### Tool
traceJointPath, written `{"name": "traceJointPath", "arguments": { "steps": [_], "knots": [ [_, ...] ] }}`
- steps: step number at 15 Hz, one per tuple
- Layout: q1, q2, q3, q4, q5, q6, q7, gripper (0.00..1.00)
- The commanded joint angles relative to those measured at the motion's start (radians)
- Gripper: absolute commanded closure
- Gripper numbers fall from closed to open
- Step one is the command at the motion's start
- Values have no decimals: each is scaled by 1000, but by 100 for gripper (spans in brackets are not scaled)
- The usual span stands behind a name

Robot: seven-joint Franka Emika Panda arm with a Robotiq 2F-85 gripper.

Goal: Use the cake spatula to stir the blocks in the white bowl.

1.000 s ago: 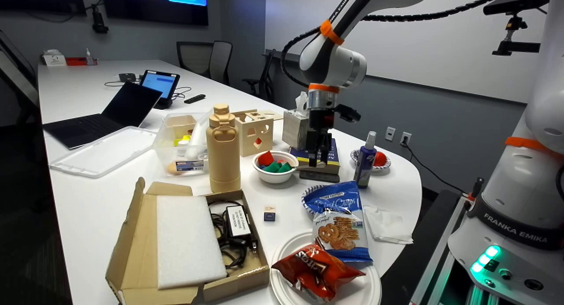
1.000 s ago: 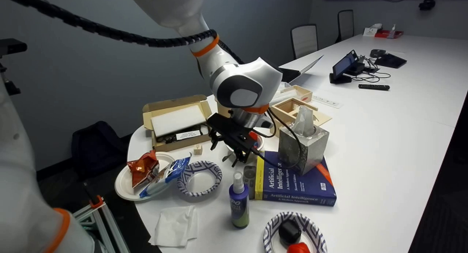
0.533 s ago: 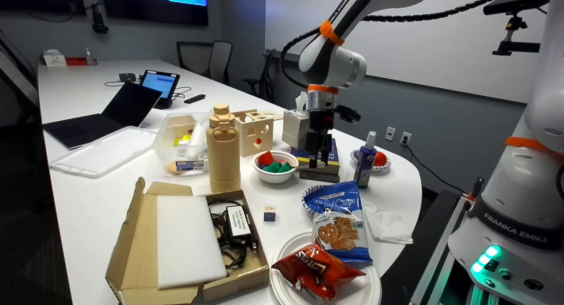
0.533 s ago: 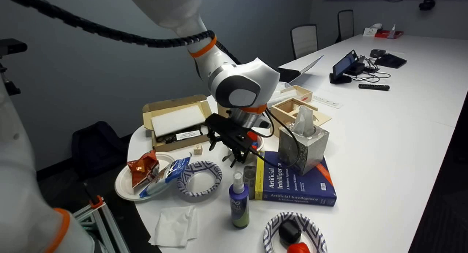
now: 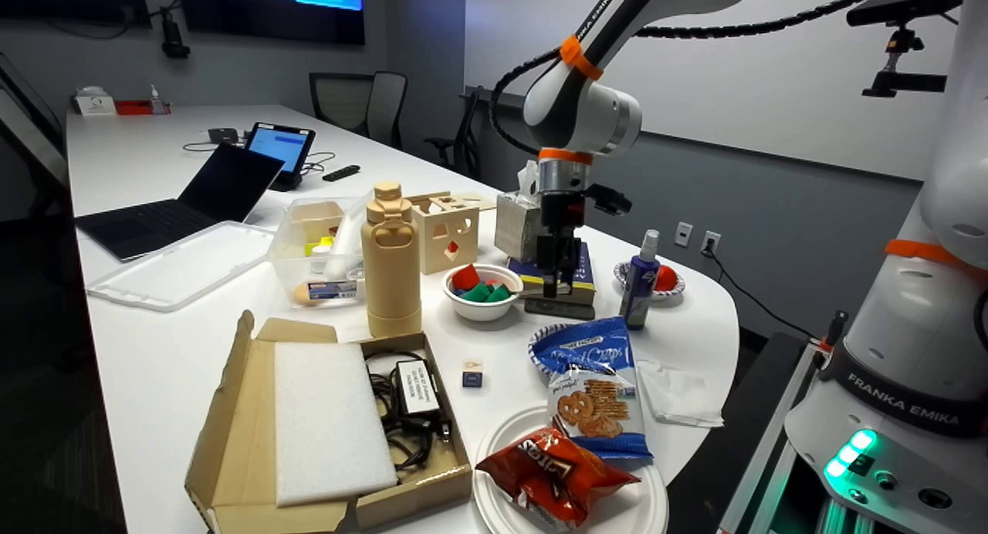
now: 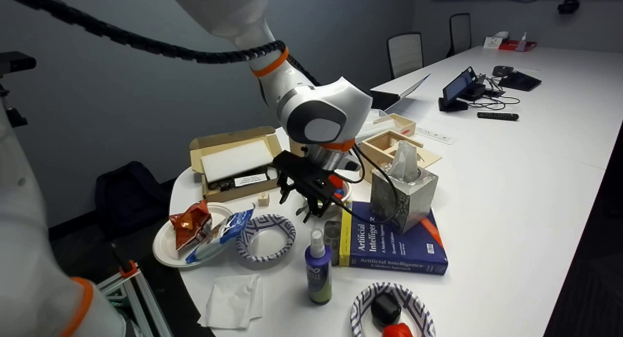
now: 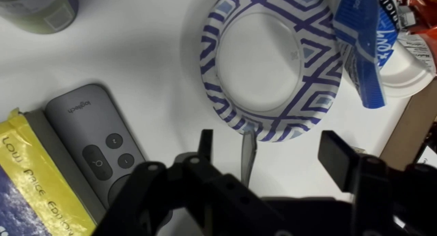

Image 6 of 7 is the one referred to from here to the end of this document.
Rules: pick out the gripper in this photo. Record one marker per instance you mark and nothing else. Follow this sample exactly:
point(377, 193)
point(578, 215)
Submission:
point(314, 185)

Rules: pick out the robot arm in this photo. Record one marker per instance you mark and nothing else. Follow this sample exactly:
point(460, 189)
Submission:
point(311, 101)

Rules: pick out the heap of coloured blocks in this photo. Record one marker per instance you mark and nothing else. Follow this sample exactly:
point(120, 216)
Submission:
point(337, 183)

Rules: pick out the white bowl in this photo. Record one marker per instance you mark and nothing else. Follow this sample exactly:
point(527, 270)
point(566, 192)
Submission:
point(344, 196)

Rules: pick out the blue patterned paper bowl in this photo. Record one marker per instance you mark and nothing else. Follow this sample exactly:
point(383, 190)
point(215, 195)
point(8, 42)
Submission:
point(248, 232)

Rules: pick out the small wooden block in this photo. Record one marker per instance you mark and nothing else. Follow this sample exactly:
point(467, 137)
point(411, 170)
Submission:
point(264, 199)

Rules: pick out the grey remote control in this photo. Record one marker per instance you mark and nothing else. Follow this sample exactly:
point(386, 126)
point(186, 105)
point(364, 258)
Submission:
point(332, 242)

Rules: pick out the purple spray bottle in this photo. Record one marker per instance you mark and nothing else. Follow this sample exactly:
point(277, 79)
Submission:
point(319, 273)

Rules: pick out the open cardboard box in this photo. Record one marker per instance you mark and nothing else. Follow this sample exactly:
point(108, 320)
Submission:
point(229, 181)

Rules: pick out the white foam pad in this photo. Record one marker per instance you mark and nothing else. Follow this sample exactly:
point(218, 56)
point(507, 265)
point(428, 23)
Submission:
point(237, 160)

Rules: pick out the blue and white snack packet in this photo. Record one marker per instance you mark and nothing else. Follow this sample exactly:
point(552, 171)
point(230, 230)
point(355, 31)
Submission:
point(229, 230)

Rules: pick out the wooden compartment box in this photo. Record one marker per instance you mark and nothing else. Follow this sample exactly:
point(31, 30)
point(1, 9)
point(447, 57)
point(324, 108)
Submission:
point(377, 154)

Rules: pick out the blue hardcover book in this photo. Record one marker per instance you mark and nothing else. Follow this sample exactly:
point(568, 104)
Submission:
point(389, 252)

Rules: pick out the grey tissue box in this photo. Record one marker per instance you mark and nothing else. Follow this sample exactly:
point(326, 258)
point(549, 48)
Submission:
point(406, 200)

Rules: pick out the orange snack bag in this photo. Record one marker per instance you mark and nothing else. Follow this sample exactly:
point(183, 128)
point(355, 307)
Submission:
point(191, 224)

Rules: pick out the white paper napkin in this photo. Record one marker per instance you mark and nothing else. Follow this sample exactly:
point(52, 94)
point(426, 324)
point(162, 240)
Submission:
point(233, 302)

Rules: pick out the small wooden box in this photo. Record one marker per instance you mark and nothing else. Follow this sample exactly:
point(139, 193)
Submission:
point(404, 124)

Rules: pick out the open laptop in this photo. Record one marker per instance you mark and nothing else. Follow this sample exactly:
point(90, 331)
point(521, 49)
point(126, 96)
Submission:
point(384, 99)

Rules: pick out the black rounded object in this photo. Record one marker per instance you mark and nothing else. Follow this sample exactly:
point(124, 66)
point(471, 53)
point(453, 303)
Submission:
point(385, 308)

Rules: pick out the white paper plate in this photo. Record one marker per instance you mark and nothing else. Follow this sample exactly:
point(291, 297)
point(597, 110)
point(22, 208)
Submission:
point(165, 252)

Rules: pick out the white power strip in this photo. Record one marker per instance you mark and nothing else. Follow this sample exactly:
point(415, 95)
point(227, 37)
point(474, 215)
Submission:
point(435, 135)

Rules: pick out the blue patterned paper plate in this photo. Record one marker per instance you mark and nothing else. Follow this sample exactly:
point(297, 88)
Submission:
point(413, 308)

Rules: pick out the red rounded object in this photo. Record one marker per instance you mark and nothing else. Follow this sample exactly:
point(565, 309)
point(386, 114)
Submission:
point(397, 331)

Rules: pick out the black backpack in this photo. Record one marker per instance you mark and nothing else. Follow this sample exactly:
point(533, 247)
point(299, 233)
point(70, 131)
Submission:
point(129, 196)

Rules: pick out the office chair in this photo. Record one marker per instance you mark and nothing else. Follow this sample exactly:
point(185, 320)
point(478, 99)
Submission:
point(405, 54)
point(460, 32)

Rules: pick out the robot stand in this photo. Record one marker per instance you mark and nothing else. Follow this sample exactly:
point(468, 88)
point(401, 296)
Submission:
point(141, 298)

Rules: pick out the tablet on black stand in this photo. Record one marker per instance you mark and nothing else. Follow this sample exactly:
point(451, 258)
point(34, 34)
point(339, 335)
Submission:
point(457, 86)

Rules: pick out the black remote control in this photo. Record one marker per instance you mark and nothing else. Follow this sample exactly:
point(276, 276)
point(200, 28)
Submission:
point(497, 116)

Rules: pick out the black round device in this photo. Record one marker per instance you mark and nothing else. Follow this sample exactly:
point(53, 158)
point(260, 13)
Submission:
point(503, 70)

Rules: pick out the black flat pad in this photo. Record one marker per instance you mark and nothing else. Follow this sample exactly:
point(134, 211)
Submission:
point(520, 81)

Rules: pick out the white tissue box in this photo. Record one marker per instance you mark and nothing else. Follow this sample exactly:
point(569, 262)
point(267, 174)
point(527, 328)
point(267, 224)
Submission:
point(494, 41)

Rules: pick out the red flat box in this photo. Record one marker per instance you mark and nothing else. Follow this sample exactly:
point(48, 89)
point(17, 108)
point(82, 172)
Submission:
point(511, 46)

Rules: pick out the clear pump bottle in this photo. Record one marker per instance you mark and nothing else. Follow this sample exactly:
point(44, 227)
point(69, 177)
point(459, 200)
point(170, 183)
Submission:
point(522, 42)

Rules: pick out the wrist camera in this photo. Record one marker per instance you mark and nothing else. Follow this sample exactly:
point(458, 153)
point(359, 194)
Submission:
point(290, 162)

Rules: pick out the camera on mount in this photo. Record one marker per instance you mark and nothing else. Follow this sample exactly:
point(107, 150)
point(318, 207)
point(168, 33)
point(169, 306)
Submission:
point(14, 63)
point(570, 1)

